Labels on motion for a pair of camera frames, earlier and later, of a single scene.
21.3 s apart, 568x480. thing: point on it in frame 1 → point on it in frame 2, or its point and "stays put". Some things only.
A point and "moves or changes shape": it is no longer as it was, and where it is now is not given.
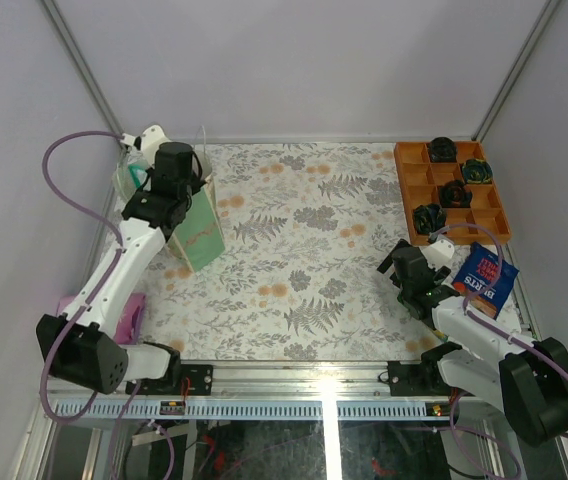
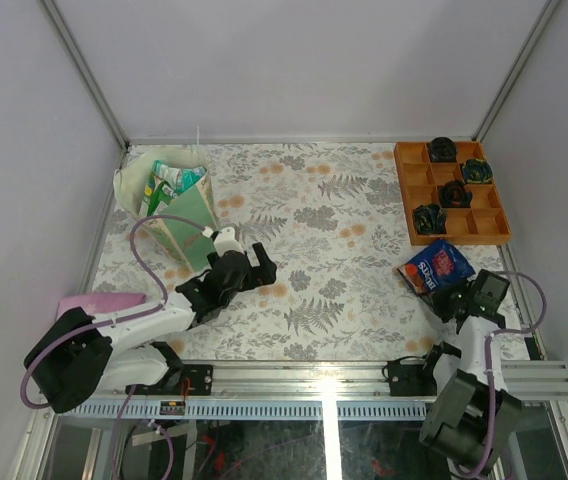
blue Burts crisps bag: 477,271 moves or changes shape
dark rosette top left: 442,149 stays put
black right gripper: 439,275 → 436,298
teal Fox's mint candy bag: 137,168 moves or changes shape
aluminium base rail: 280,380 stays put
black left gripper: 184,179 → 246,270
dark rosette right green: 477,171 stays put
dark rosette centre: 455,194 stays put
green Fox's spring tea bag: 402,301 moves or changes shape
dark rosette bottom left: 429,218 stays put
